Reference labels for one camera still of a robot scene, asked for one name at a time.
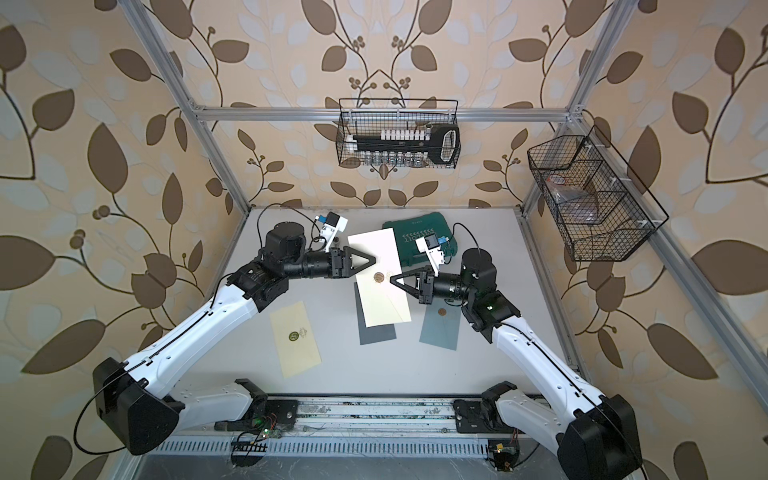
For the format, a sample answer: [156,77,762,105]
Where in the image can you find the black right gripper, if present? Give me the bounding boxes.
[393,265,478,305]

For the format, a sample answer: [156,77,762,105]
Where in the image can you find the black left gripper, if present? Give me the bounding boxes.
[279,246,373,282]

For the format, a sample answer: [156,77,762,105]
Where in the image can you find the cream envelope brown seal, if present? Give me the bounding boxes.
[348,228,412,327]

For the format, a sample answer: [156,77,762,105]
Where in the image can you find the light blue-grey envelope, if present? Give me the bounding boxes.
[419,300,462,351]

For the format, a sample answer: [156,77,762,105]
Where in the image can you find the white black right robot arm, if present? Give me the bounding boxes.
[390,234,644,479]

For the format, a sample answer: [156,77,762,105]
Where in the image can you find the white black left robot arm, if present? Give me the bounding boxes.
[89,213,382,456]

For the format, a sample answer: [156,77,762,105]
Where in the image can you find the dark grey envelope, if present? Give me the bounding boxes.
[354,284,397,345]

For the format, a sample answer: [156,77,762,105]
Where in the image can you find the cream envelope green seal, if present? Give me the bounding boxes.
[270,302,322,379]

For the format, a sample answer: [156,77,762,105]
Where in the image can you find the green plastic tool case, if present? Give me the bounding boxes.
[382,212,451,269]

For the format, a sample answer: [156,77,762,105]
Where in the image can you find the black socket set holder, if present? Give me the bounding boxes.
[336,123,461,168]

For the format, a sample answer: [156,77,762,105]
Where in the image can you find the left small circuit board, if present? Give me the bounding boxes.
[230,417,277,468]

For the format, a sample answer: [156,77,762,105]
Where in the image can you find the small circuit board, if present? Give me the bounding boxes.
[486,440,520,472]
[230,417,277,468]

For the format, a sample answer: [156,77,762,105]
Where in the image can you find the plastic bag in basket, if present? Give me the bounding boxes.
[546,174,599,224]

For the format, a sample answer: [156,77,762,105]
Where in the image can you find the right small circuit board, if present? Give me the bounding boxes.
[486,440,520,472]

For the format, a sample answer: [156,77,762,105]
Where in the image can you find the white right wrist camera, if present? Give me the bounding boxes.
[415,234,449,276]

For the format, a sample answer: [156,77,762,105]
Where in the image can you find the black wire basket back wall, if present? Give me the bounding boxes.
[335,97,461,169]

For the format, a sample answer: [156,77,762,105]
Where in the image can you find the black wire basket wall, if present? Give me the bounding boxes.
[527,126,669,262]
[335,97,461,169]

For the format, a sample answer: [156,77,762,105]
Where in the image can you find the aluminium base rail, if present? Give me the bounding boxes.
[153,391,566,459]

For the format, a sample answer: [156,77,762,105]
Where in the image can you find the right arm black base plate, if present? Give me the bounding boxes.
[452,381,519,434]

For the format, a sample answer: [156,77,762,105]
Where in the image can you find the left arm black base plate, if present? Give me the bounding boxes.
[214,378,299,432]

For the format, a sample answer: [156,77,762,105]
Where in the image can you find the aluminium frame back crossbar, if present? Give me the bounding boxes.
[193,106,572,123]

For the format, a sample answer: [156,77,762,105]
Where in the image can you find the aluminium frame post left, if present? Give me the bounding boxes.
[118,0,250,215]

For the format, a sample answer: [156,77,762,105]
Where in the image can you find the black wire basket right wall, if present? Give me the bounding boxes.
[527,126,669,262]

